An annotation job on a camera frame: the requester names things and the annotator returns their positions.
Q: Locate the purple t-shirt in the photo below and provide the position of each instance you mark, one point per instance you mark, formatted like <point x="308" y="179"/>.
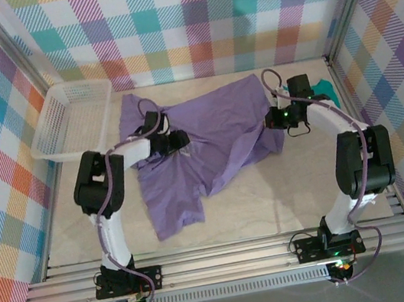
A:
<point x="217" y="125"/>

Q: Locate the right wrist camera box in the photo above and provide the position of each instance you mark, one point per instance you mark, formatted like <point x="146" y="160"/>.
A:
<point x="279" y="93"/>

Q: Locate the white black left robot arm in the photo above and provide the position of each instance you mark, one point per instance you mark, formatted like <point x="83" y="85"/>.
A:
<point x="118" y="242"/>

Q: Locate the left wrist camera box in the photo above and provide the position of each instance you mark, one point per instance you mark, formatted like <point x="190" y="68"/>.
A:
<point x="185" y="150"/>

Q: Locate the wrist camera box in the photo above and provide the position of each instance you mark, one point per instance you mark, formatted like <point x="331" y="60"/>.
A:
<point x="185" y="150"/>
<point x="279" y="93"/>

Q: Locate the folded teal t-shirt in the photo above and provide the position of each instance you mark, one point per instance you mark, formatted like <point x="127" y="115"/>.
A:
<point x="327" y="89"/>

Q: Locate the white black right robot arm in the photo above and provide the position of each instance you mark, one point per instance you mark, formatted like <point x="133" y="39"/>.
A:
<point x="378" y="160"/>

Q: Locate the aluminium mounting rail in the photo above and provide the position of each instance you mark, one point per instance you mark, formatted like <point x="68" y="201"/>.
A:
<point x="224" y="261"/>

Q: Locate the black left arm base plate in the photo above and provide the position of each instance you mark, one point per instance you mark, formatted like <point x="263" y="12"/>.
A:
<point x="151" y="277"/>

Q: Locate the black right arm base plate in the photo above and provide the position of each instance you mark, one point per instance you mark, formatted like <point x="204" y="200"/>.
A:
<point x="307" y="249"/>

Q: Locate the white plastic mesh basket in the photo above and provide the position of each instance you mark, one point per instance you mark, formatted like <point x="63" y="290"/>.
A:
<point x="69" y="122"/>

